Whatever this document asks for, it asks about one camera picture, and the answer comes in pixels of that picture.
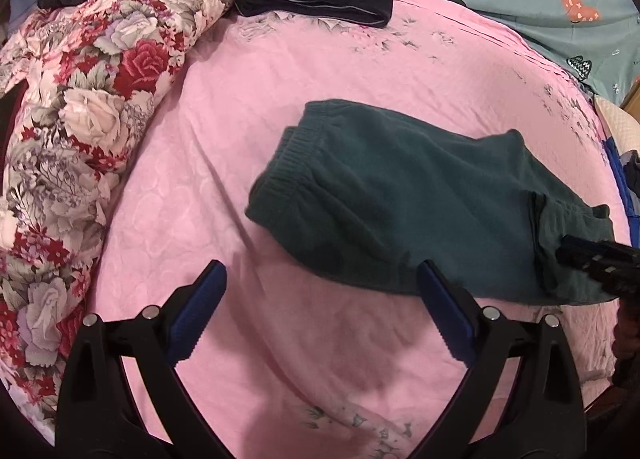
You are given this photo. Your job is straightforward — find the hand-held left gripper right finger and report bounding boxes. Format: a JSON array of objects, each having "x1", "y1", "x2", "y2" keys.
[{"x1": 414, "y1": 259, "x2": 587, "y2": 459}]

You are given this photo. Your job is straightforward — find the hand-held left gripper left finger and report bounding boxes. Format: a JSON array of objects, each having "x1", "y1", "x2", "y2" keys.
[{"x1": 55, "y1": 259, "x2": 229, "y2": 459}]

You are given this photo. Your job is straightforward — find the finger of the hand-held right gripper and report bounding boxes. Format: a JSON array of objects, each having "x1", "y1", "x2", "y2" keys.
[{"x1": 556, "y1": 234, "x2": 640, "y2": 296}]

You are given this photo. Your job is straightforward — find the dark green pants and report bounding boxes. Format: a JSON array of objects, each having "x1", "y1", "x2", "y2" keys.
[{"x1": 245, "y1": 98, "x2": 621, "y2": 307}]

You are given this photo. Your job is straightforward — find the blue cloth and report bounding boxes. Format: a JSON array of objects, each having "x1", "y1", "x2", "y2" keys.
[{"x1": 605, "y1": 136, "x2": 635, "y2": 219}]

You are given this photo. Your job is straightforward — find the grey cloth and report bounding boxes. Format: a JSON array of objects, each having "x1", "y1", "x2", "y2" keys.
[{"x1": 620, "y1": 149, "x2": 640, "y2": 221}]

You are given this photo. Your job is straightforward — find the cream textured cloth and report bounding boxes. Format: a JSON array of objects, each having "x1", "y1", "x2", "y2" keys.
[{"x1": 594, "y1": 95, "x2": 640, "y2": 141}]

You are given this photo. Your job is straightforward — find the wooden furniture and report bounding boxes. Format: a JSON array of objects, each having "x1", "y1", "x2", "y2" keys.
[{"x1": 620, "y1": 82, "x2": 640, "y2": 116}]

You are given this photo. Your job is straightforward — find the pink floral bedsheet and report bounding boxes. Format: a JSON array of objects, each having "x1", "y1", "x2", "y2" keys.
[{"x1": 90, "y1": 0, "x2": 626, "y2": 459}]

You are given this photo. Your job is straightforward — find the red floral quilt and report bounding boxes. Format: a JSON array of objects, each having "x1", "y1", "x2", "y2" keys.
[{"x1": 0, "y1": 0, "x2": 268, "y2": 446}]

